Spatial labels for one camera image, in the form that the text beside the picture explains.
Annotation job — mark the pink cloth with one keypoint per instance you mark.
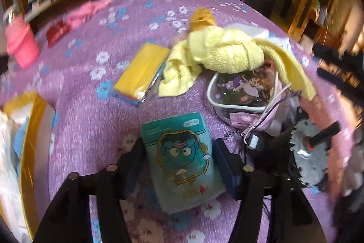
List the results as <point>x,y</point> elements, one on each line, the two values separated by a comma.
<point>85,13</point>

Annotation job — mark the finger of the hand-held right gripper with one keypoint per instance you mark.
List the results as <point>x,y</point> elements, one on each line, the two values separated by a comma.
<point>341,56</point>
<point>341,83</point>

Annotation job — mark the yellow plastic packet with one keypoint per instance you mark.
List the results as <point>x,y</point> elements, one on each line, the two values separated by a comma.
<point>142,69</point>

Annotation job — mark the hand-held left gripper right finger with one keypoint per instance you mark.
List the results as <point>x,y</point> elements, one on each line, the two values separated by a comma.
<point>227,171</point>

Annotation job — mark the white plastic package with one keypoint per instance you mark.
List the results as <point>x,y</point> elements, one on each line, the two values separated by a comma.
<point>8,189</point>

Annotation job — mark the red pouch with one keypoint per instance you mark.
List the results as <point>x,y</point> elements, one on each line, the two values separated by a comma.
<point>58,32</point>

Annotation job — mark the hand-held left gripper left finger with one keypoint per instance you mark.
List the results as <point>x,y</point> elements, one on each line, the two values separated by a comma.
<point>134,176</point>

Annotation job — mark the teal cartoon tissue packet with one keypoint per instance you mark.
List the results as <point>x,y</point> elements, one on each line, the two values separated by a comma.
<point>182,152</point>

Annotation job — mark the gold foil box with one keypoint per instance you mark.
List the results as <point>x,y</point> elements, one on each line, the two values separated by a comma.
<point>34,132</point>

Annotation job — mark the bottle with pink knitted sleeve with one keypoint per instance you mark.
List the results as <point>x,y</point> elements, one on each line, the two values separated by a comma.
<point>22,43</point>

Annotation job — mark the black motor with gear disc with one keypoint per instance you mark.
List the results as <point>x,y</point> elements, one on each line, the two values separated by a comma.
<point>308,157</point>

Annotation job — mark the pale yellow towel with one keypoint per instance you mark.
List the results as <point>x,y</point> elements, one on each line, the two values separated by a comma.
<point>227,52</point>

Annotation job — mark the blue flat packet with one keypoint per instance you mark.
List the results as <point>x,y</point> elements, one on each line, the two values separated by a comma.
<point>20,140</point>

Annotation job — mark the clear cartoon print pouch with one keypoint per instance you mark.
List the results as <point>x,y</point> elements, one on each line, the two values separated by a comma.
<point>241,89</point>

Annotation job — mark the large white packet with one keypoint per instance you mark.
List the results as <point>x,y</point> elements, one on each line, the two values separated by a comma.
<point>280,45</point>

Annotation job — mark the pink face mask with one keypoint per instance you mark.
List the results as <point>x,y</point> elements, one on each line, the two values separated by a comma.
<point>250,120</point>

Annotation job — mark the orange yellow crinkled packet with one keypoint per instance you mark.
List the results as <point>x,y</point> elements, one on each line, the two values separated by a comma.
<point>202,19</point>

